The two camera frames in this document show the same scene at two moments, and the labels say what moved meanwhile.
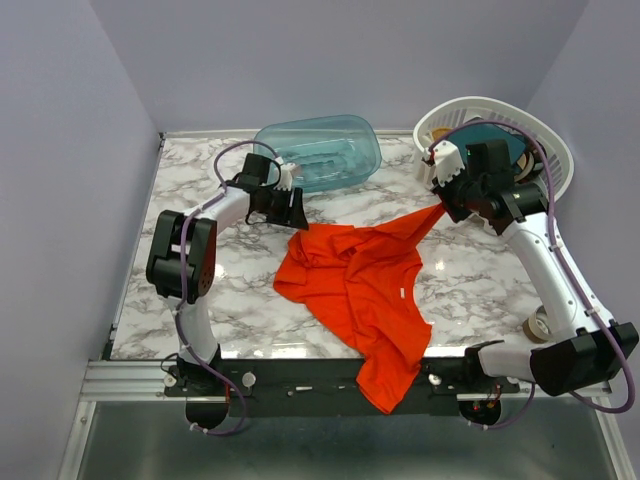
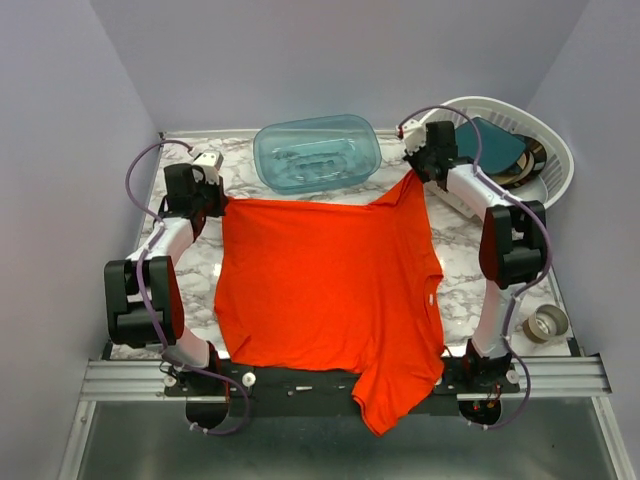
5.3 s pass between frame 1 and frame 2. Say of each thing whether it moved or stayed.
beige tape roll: stayed
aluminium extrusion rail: stayed
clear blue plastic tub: stayed
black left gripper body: moved
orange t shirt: moved
